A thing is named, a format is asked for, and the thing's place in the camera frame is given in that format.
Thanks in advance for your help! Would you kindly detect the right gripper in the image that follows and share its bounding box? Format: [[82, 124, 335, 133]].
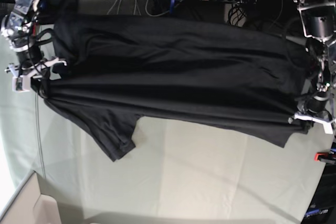
[[4, 57, 67, 78]]

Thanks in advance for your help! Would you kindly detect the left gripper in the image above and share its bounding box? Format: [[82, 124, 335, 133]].
[[288, 98, 335, 126]]

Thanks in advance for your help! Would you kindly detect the black t-shirt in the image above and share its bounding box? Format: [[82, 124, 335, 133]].
[[38, 14, 309, 161]]

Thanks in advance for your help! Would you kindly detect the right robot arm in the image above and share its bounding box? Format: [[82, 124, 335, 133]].
[[1, 0, 69, 80]]

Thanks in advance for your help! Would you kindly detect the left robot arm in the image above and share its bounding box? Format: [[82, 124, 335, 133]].
[[289, 0, 335, 134]]

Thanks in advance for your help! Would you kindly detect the red clamp right edge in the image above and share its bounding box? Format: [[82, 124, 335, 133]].
[[314, 152, 335, 165]]

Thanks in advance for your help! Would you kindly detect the green table cloth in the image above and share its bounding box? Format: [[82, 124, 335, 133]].
[[0, 32, 336, 224]]

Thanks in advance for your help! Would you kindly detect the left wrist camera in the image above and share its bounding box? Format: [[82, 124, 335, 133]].
[[322, 122, 335, 135]]

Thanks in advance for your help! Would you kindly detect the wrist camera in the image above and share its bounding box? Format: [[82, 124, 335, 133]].
[[322, 122, 335, 135], [12, 76, 31, 93]]

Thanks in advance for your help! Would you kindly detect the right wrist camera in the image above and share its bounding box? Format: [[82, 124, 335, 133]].
[[12, 76, 31, 93]]

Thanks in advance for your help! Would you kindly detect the blue clamp handle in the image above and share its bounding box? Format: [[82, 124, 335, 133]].
[[169, 0, 175, 14]]

